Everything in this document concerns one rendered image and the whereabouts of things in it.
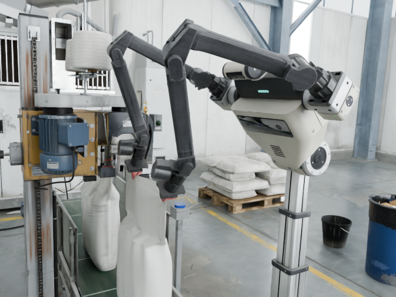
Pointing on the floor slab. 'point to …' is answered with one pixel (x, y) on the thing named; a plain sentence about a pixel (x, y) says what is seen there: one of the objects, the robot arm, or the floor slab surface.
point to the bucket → (335, 230)
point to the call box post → (178, 254)
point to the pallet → (217, 199)
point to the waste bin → (381, 239)
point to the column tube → (30, 200)
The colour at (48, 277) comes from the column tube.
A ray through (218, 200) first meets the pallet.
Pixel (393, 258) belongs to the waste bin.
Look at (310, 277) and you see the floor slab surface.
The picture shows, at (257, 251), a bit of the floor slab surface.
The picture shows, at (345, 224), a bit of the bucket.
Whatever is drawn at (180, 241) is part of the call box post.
